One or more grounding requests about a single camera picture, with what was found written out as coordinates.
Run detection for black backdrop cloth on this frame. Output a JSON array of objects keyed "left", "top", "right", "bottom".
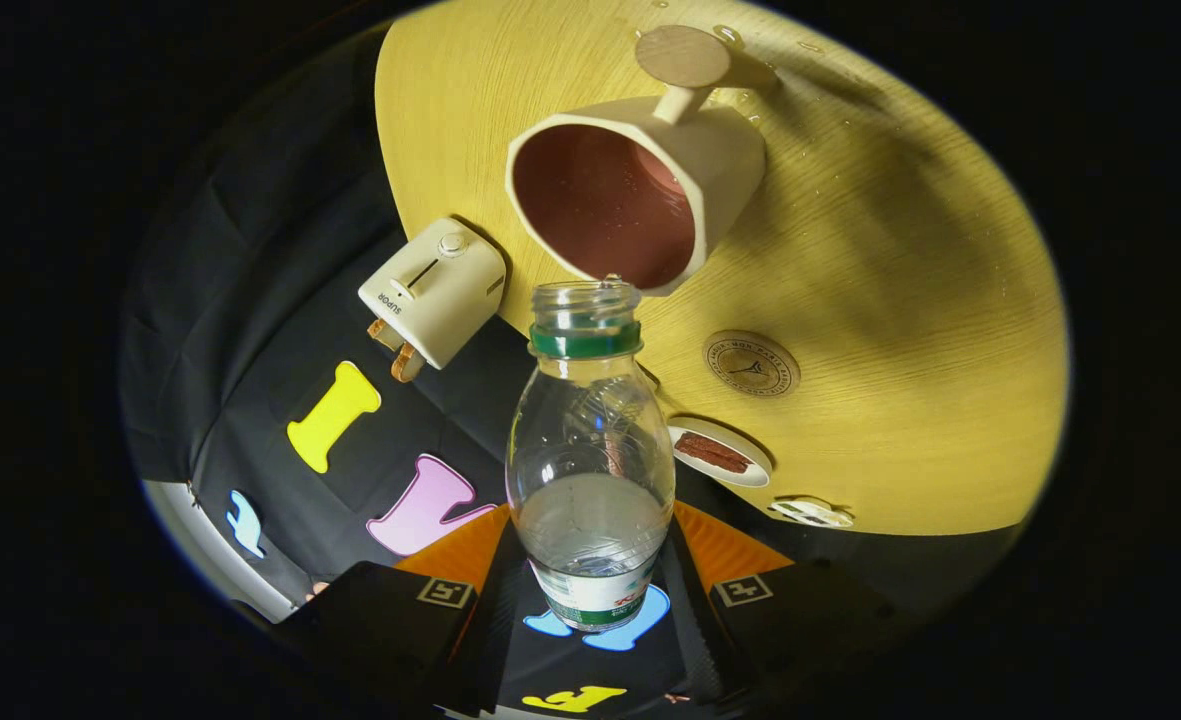
[{"left": 118, "top": 20, "right": 1026, "bottom": 717}]

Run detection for round cork coaster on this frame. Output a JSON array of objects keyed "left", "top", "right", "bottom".
[{"left": 702, "top": 330, "right": 802, "bottom": 399}]

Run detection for round white plate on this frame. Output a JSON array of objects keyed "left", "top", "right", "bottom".
[{"left": 666, "top": 416, "right": 774, "bottom": 489}]

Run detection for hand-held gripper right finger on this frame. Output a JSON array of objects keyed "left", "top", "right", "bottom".
[{"left": 659, "top": 502, "right": 901, "bottom": 715}]

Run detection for white toaster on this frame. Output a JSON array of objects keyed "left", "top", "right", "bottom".
[{"left": 358, "top": 217, "right": 508, "bottom": 371}]

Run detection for beige cup with wooden handle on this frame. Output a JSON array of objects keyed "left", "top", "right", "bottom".
[{"left": 505, "top": 25, "right": 781, "bottom": 298}]

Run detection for clear plastic juice bottle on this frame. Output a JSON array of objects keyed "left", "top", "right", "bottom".
[{"left": 505, "top": 280, "right": 676, "bottom": 633}]

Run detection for white divided dish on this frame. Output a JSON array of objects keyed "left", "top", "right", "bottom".
[{"left": 768, "top": 496, "right": 855, "bottom": 529}]

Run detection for reddish brown meat slices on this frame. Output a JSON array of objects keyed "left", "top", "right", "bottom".
[{"left": 674, "top": 431, "right": 752, "bottom": 475}]

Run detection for wooden table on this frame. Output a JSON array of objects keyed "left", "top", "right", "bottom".
[{"left": 374, "top": 0, "right": 1071, "bottom": 536}]

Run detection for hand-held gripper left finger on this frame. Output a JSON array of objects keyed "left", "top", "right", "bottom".
[{"left": 273, "top": 504, "right": 529, "bottom": 714}]

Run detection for toast slices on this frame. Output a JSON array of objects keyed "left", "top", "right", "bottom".
[{"left": 367, "top": 318, "right": 427, "bottom": 384}]

